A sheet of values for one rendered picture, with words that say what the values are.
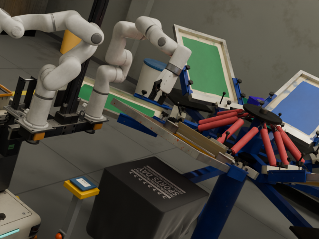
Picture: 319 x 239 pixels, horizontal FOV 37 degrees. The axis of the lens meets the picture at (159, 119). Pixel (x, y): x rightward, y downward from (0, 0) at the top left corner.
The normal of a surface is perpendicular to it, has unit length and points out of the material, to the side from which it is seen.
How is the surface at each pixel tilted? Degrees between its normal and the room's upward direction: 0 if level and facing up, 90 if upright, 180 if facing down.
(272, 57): 90
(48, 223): 0
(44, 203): 0
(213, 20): 90
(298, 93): 32
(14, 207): 0
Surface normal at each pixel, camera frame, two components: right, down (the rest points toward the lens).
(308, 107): -0.01, -0.71
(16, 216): 0.35, -0.88
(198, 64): 0.48, -0.51
